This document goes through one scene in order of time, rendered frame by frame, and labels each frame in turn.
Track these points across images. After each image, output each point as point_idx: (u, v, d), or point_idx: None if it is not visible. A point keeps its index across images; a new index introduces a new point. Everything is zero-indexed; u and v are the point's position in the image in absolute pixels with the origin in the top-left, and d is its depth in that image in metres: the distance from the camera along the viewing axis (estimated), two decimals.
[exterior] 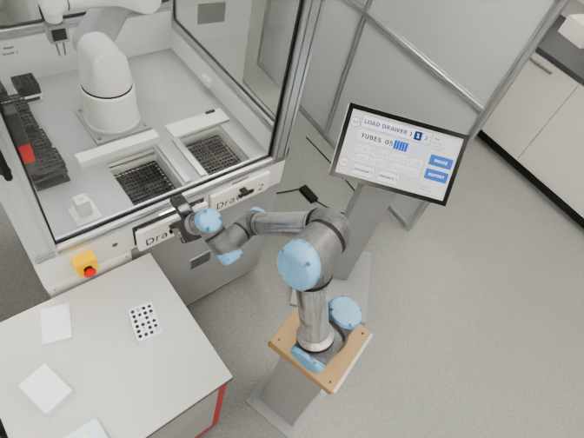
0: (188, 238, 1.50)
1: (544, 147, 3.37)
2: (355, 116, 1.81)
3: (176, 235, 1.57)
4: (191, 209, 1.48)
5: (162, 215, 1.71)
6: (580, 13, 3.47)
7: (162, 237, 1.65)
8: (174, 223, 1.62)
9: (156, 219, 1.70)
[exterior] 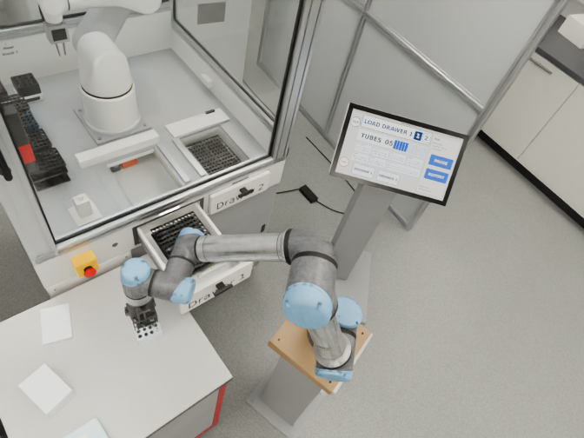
0: (136, 319, 1.28)
1: (544, 147, 3.37)
2: (355, 116, 1.81)
3: (136, 325, 1.36)
4: None
5: (202, 273, 1.59)
6: (580, 13, 3.47)
7: (204, 299, 1.53)
8: (218, 285, 1.50)
9: (197, 277, 1.59)
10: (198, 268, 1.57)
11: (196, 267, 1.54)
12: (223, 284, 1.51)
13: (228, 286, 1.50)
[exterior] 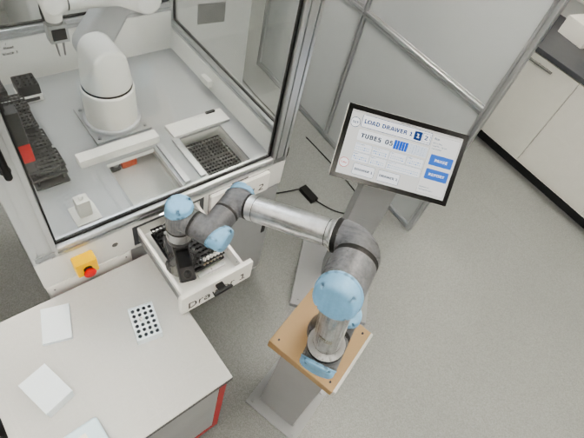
0: None
1: (544, 147, 3.37)
2: (355, 116, 1.81)
3: None
4: (176, 255, 1.27)
5: (202, 273, 1.59)
6: (580, 13, 3.47)
7: (204, 299, 1.53)
8: (218, 285, 1.50)
9: (197, 277, 1.59)
10: (198, 268, 1.57)
11: (196, 267, 1.54)
12: (223, 284, 1.51)
13: (228, 286, 1.50)
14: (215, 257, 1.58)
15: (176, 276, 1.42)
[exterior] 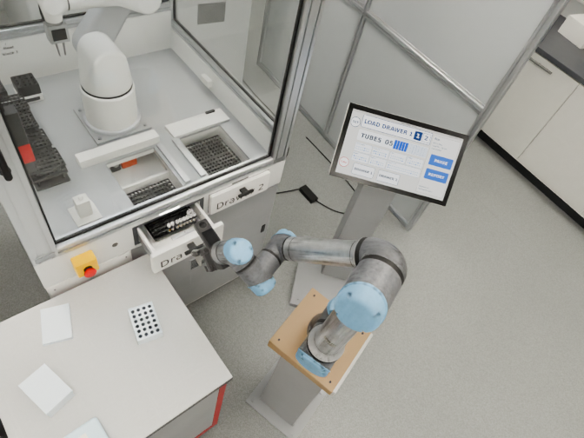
0: (213, 266, 1.41)
1: (544, 147, 3.37)
2: (355, 116, 1.81)
3: (199, 262, 1.48)
4: (217, 236, 1.39)
5: (175, 235, 1.66)
6: (580, 13, 3.47)
7: (176, 259, 1.61)
8: (189, 245, 1.57)
9: (170, 239, 1.66)
10: (171, 231, 1.64)
11: (169, 228, 1.62)
12: (194, 244, 1.58)
13: (199, 246, 1.58)
14: (188, 221, 1.66)
15: (204, 245, 1.54)
